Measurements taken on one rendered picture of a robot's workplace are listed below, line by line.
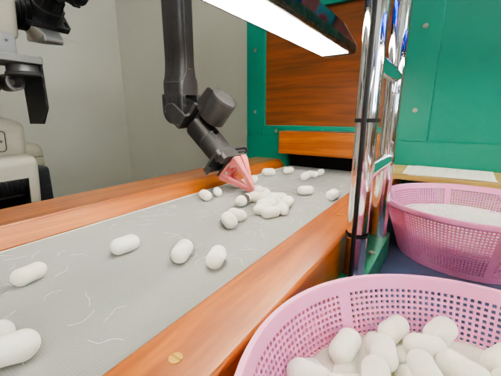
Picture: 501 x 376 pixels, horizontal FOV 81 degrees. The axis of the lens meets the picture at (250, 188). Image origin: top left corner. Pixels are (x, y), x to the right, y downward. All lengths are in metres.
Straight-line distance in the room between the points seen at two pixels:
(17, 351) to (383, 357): 0.25
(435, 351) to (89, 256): 0.36
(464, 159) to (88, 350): 0.84
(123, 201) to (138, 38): 2.34
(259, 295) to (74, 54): 2.61
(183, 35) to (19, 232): 0.47
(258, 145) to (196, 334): 0.89
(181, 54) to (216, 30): 1.61
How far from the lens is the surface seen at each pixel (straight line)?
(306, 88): 0.99
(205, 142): 0.65
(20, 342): 0.27
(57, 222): 0.52
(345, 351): 0.25
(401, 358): 0.28
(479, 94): 0.90
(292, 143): 0.92
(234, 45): 2.19
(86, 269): 0.38
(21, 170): 0.97
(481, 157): 0.90
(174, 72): 0.70
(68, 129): 2.66
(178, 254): 0.35
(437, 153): 0.90
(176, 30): 0.71
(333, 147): 0.88
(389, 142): 0.49
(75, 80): 2.73
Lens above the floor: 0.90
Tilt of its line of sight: 14 degrees down
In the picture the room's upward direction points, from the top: straight up
